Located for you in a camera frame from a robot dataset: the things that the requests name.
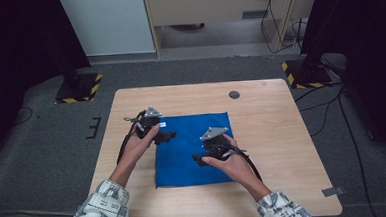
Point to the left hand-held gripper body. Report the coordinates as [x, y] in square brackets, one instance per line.
[148, 122]

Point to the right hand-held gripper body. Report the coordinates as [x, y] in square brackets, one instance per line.
[216, 144]

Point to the blue microfibre cloth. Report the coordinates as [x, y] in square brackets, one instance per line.
[186, 149]

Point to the person's left hand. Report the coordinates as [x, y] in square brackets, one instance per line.
[134, 151]

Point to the person's right hand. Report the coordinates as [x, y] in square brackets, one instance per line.
[234, 168]

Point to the round grey table grommet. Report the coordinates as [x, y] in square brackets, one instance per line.
[234, 94]

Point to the striped black stand base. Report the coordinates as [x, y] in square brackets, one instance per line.
[307, 75]
[80, 89]

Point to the white cabinet panel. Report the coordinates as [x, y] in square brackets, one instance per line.
[106, 23]

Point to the grey tape piece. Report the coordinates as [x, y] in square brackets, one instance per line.
[333, 191]

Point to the light wooden desk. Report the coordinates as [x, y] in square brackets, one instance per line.
[209, 6]

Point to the black curtain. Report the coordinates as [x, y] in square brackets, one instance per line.
[17, 47]
[371, 45]

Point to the black stand post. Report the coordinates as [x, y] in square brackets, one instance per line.
[313, 55]

